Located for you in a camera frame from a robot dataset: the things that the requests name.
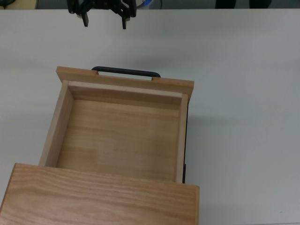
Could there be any wooden drawer with black handle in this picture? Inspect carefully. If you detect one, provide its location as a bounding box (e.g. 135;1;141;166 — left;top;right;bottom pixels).
38;66;195;184

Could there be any wooden drawer cabinet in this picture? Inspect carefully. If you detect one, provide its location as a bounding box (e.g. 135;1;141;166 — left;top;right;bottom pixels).
0;163;201;225

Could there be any dark background object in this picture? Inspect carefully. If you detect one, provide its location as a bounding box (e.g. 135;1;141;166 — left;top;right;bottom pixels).
215;0;237;9
249;0;272;9

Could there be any black bar drawer handle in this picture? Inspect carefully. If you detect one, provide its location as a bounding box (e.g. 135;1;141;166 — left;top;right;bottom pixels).
91;66;162;82

